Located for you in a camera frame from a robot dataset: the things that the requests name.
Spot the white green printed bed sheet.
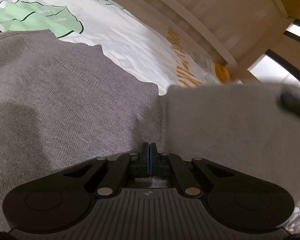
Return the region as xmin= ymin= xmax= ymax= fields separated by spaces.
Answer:
xmin=0 ymin=0 xmax=224 ymax=96

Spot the orange fitted sheet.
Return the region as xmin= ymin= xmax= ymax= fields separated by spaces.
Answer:
xmin=213 ymin=61 xmax=232 ymax=83

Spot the white slatted bed rail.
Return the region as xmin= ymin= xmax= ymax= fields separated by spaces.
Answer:
xmin=247 ymin=19 xmax=300 ymax=93

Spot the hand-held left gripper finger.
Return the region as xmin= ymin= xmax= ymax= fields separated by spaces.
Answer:
xmin=63 ymin=142 xmax=150 ymax=198
xmin=150 ymin=142 xmax=236 ymax=198

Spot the light wooden bed frame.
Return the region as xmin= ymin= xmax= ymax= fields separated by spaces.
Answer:
xmin=57 ymin=0 xmax=300 ymax=85

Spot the grey knit sweater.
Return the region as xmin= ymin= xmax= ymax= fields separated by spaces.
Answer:
xmin=0 ymin=29 xmax=300 ymax=233

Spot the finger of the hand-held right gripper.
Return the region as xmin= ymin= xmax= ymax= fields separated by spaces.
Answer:
xmin=279 ymin=84 xmax=300 ymax=128

